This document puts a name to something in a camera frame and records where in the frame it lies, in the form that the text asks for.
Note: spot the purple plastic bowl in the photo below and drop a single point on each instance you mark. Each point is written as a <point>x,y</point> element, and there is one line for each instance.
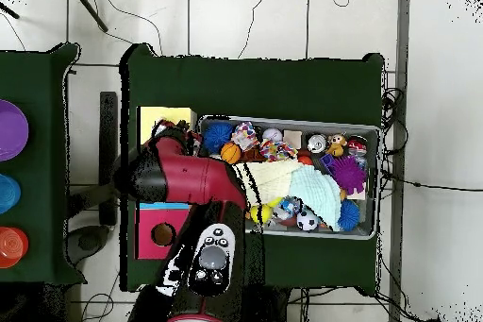
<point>11,129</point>

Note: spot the dark tripod leg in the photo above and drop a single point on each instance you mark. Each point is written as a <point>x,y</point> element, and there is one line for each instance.
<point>90,9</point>
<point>9,11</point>

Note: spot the white toy baseball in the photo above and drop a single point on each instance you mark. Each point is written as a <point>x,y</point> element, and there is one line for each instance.
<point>271,134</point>

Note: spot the dark green tablecloth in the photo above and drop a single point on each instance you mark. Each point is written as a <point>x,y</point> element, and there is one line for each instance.
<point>264,88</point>

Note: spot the cream cloth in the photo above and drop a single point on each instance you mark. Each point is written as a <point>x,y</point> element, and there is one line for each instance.
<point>271,178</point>

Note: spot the purple spiky ball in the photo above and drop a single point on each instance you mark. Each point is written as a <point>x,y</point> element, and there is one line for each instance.
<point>347,174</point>

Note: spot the orange plastic bowl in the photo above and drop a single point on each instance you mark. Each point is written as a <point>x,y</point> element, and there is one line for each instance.
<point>13,246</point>

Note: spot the blue plastic bowl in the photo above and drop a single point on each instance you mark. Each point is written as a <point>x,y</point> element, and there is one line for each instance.
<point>7,193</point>

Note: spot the plain wooden block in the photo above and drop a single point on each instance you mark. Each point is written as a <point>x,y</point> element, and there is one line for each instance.
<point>293,139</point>

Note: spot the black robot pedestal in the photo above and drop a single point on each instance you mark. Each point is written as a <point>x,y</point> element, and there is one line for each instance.
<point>271,307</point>

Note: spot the wooden three-hole sorting box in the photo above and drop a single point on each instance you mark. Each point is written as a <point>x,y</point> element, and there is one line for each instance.
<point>147,231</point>

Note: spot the polka-dot paper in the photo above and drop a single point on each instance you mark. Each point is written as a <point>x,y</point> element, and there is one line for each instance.
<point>245,136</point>
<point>275,150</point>

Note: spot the orange toy basketball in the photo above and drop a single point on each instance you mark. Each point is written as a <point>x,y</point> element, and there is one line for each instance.
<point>231,153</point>

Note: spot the silver mesh bin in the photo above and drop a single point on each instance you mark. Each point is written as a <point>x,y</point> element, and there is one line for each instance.
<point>366,228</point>

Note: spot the blue fuzzy ball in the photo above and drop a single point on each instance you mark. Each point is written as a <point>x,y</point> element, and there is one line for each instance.
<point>349,215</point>
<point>217,137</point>

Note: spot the dark green side-table cloth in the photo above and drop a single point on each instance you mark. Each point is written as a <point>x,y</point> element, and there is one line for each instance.
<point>49,186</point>

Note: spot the mint green cloth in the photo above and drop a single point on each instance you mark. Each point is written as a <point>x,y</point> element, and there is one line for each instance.
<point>317,189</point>

